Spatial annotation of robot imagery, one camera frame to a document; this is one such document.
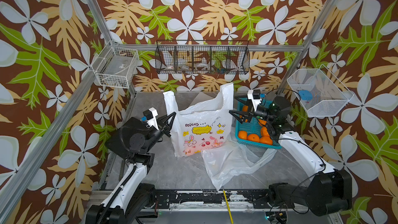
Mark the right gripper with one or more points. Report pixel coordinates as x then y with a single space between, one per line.
249 104

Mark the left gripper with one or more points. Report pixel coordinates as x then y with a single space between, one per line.
166 127

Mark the teal plastic basket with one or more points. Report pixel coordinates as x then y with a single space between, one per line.
248 129

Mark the printed white plastic bag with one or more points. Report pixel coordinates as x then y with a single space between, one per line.
203 126

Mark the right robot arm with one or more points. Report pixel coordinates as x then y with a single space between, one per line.
326 190

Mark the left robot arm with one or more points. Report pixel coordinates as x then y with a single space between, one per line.
132 142

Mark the orange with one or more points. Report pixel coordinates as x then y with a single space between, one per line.
264 132
262 122
242 135
245 116
253 138
266 140

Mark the black box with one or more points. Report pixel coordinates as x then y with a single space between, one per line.
120 140

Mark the blue object in basket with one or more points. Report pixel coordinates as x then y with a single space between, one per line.
305 95

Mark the yellow stick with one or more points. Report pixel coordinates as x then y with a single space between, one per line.
228 206

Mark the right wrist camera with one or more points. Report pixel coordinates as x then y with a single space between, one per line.
255 97

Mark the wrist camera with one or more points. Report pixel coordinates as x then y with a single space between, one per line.
150 118
255 97

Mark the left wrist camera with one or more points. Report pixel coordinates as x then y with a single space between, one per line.
150 118

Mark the black wire basket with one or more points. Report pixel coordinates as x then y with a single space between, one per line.
202 57

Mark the white wire basket left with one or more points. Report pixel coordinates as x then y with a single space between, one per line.
115 66

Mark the white wire basket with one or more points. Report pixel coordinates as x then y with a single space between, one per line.
330 95
115 66

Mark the white wire basket right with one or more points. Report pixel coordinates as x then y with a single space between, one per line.
330 95

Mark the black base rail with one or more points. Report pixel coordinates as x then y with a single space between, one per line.
256 198

